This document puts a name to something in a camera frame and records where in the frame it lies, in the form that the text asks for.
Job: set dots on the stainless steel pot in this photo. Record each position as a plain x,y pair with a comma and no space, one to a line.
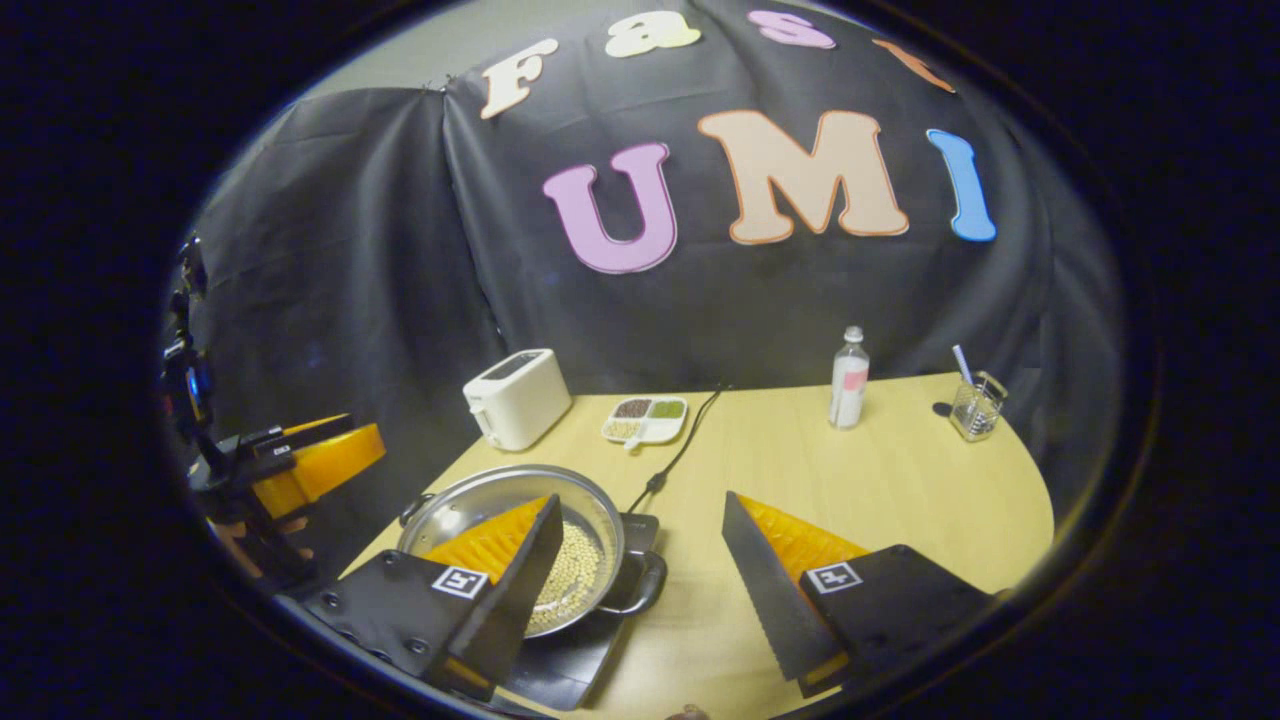
480,495

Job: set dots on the clear bottle with pink label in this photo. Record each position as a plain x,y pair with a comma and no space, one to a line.
848,395

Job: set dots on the pile of yellow soybeans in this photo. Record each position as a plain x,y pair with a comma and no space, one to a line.
575,570

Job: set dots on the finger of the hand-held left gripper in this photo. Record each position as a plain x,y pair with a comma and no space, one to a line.
330,468
300,438

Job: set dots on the white toaster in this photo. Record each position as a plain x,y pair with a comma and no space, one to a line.
520,405

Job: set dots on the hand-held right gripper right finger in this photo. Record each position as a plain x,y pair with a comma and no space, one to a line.
775,600

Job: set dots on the black induction cooktop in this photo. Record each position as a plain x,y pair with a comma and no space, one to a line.
570,665

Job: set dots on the striped drinking straw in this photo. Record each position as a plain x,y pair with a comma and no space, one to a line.
961,362

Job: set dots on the black backdrop cloth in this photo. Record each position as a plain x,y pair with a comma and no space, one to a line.
380,250

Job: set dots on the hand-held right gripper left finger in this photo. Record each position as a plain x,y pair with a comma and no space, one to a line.
505,610

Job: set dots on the white divided bean dish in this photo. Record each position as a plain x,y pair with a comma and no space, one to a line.
645,430

